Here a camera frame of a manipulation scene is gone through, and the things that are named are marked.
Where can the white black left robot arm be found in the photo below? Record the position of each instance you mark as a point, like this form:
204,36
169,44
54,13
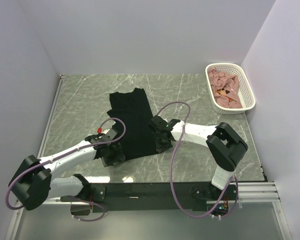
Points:
39,179

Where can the white perforated plastic basket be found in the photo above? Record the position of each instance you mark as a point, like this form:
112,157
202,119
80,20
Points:
245,92

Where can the black t shirt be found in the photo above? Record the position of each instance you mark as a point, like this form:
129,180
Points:
134,110

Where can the aluminium extrusion rail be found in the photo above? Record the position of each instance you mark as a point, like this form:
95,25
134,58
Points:
248,192

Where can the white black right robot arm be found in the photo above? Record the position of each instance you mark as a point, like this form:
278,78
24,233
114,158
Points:
224,143

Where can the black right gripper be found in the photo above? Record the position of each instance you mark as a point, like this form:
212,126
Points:
160,148

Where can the pink t shirt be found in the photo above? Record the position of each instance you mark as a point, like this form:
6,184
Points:
225,88

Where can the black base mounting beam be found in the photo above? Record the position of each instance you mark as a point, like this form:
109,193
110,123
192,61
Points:
150,196

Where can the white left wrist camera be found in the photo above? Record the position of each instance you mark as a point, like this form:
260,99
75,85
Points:
102,131

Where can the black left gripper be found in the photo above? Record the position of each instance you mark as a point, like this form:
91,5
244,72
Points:
119,155

